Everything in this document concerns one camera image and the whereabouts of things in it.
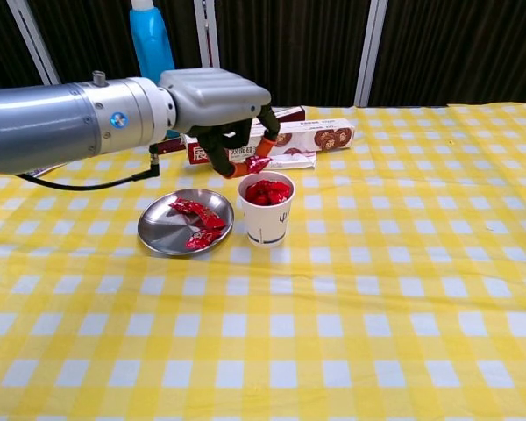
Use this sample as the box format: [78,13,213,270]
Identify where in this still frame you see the crumpled white pink wrapper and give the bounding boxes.
[262,151,317,171]

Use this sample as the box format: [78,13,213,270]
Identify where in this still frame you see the round metal plate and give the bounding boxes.
[137,188,235,257]

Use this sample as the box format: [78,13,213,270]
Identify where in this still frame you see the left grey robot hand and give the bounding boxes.
[157,67,281,180]

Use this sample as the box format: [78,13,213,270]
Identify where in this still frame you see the black pleated curtain panel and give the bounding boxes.
[214,0,373,108]
[0,0,49,91]
[25,0,210,84]
[370,0,526,108]

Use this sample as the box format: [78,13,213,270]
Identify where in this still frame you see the blue plastic bottle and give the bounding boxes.
[129,0,176,84]

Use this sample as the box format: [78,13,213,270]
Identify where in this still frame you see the red candy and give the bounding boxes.
[195,205,227,230]
[245,182,275,206]
[168,197,201,215]
[267,182,292,205]
[186,227,224,251]
[244,155,273,175]

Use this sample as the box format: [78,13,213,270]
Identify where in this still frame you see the yellow white checked tablecloth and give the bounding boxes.
[0,103,526,421]

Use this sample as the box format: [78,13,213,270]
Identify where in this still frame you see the white red baking paper box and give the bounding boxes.
[184,117,356,166]

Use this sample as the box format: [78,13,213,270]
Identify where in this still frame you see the white paper cup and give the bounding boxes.
[238,171,296,250]

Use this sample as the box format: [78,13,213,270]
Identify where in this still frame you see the long dark red box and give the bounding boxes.
[151,105,307,154]

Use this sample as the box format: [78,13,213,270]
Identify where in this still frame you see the white metal frame post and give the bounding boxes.
[353,0,389,108]
[6,0,62,87]
[193,0,224,71]

